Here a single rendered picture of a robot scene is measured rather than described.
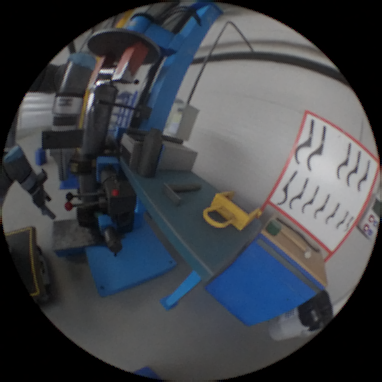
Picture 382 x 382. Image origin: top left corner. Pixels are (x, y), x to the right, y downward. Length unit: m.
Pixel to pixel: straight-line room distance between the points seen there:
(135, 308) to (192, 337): 0.56
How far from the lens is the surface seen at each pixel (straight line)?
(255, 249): 0.96
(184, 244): 0.32
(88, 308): 1.36
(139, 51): 0.94
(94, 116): 0.95
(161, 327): 1.31
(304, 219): 2.06
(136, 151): 0.59
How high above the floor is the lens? 1.29
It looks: 25 degrees down
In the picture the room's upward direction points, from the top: 22 degrees clockwise
